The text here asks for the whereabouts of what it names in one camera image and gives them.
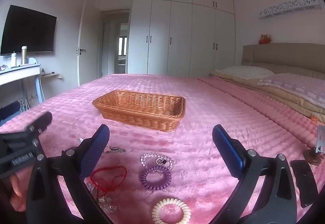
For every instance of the white wardrobe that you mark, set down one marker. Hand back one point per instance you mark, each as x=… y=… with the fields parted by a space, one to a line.
x=182 y=36

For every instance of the silver metal hair clip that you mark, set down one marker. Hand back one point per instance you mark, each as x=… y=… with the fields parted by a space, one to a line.
x=81 y=140

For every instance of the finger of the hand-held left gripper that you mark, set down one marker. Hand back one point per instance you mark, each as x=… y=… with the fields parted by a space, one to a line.
x=42 y=121

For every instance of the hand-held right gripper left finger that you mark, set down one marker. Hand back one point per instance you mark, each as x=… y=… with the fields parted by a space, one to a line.
x=94 y=151

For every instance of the brown round stand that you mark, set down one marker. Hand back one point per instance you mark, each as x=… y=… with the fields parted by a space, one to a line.
x=312 y=157

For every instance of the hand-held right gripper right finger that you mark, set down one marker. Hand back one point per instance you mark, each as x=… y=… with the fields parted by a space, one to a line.
x=228 y=149

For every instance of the beige quilt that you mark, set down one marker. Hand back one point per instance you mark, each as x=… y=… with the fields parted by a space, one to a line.
x=279 y=97

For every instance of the brown wicker basket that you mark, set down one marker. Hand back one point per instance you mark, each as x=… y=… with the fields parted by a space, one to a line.
x=142 y=112

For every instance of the person's left hand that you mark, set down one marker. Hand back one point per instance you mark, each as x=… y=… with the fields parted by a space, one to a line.
x=18 y=189

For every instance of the window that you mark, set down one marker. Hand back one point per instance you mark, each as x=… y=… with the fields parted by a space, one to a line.
x=123 y=45

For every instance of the orange packet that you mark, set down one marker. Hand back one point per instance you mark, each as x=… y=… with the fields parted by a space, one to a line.
x=314 y=118

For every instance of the beige bed headboard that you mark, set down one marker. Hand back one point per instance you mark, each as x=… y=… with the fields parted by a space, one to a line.
x=284 y=55

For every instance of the black wall television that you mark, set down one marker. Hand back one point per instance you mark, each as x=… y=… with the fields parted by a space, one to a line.
x=28 y=31

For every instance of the small pink hair clip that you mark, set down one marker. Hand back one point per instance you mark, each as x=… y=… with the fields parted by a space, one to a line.
x=114 y=149

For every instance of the white room door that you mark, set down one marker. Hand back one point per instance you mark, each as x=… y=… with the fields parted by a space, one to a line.
x=81 y=36

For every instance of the black flat device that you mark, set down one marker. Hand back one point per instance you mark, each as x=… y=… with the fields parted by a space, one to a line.
x=304 y=183

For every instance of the gold thermos bottle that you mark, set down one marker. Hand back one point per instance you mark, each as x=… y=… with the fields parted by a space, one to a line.
x=24 y=55

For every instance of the white bottle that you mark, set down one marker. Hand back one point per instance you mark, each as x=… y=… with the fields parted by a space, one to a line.
x=13 y=60

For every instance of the small wooden wall shelf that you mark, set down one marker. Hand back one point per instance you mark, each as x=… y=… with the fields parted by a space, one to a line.
x=52 y=76

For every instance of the pink plush blanket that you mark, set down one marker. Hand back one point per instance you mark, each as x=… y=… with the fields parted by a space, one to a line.
x=203 y=102

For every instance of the white dotted pillow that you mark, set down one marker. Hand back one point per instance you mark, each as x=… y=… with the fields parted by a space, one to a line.
x=243 y=72

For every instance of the blue chair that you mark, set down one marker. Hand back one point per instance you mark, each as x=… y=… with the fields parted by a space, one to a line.
x=9 y=111

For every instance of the white decorated wall shelf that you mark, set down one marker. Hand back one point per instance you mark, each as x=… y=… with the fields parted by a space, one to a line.
x=289 y=8

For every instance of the orange plush toy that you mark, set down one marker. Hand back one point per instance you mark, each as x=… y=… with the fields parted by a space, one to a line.
x=264 y=39

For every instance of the pink patterned pillow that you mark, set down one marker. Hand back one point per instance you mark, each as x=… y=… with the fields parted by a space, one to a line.
x=294 y=84

